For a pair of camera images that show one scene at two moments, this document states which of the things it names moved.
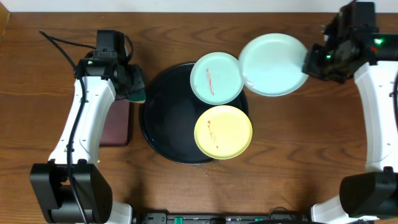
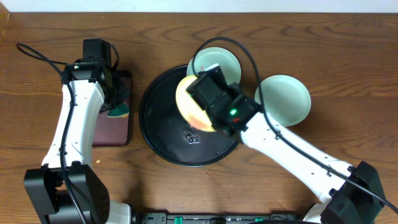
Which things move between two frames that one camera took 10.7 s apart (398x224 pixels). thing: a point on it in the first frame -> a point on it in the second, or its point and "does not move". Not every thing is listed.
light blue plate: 272,65 -> 287,101
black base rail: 222,218 does not move
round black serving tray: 168,116 does not move
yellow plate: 223,132 -> 192,112
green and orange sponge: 138,96 -> 120,110
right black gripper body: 327,65 -> 215,119
